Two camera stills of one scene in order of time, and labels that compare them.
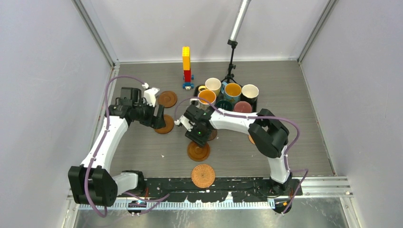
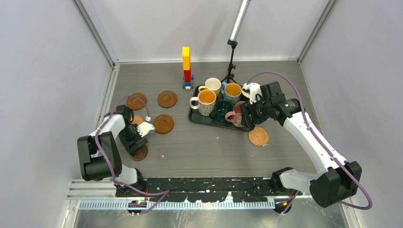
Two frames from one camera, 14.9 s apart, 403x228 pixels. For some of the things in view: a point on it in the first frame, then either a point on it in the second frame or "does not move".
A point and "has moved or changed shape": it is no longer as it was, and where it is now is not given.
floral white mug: x=206 y=99 does not move
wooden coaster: x=197 y=153 has moved or changed shape
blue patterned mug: x=232 y=91 does not move
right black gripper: x=200 y=140 -> x=247 y=109
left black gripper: x=158 y=121 -> x=130 y=147
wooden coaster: x=168 y=99 does not move
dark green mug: x=225 y=104 does not move
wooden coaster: x=169 y=125 does not move
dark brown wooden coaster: x=213 y=134 -> x=141 y=153
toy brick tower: x=187 y=77 does not move
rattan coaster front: x=203 y=175 has moved or changed shape
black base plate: x=213 y=189 does not move
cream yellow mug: x=212 y=83 does not move
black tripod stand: x=233 y=43 does not move
